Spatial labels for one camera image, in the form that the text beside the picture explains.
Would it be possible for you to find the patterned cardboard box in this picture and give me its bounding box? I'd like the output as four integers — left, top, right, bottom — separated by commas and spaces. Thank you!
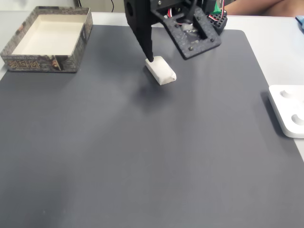
0, 6, 94, 74

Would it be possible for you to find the white tray with round recesses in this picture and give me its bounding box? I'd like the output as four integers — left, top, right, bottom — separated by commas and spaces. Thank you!
268, 85, 304, 139

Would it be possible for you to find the green circuit board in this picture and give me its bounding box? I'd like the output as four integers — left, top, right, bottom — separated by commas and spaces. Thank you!
211, 1, 223, 15

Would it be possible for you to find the blue object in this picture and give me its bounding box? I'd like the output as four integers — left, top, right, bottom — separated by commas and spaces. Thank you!
295, 14, 304, 33

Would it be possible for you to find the white block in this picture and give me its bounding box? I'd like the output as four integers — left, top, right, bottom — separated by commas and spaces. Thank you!
144, 55, 178, 86

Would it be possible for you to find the gray table mat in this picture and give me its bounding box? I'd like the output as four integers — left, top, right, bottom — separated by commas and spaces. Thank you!
0, 24, 304, 228

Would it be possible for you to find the gripper camera mount plate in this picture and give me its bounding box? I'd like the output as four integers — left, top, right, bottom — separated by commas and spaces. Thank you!
162, 6, 222, 60

